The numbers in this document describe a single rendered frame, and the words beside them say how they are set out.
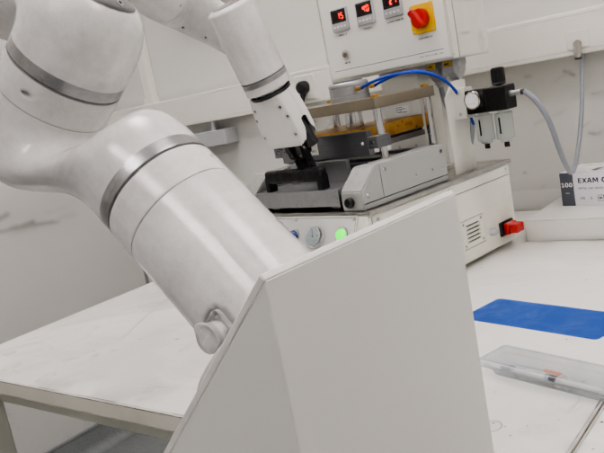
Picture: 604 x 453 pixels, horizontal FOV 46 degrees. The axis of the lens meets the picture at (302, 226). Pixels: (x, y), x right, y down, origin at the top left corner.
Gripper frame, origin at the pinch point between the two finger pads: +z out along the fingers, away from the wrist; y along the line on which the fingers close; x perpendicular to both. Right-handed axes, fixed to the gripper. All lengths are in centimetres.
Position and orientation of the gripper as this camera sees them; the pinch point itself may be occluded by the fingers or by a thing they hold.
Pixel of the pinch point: (306, 164)
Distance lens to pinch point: 132.5
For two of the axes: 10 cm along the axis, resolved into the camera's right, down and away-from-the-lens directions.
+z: 4.2, 8.2, 3.9
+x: 6.0, -5.7, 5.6
